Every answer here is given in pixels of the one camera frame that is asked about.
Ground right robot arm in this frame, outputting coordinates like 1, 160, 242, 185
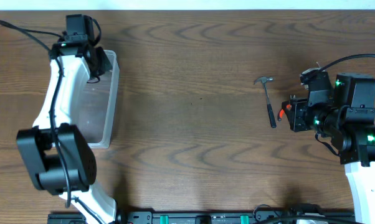
281, 68, 375, 223

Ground black mounting rail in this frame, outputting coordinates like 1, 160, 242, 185
47, 203, 356, 224

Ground red handled cutting pliers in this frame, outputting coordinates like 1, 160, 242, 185
277, 105, 292, 121

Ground small claw hammer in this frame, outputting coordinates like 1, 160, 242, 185
254, 77, 277, 128

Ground clear plastic container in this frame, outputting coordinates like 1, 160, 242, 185
77, 50, 120, 149

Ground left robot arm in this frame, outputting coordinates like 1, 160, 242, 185
16, 14, 116, 223

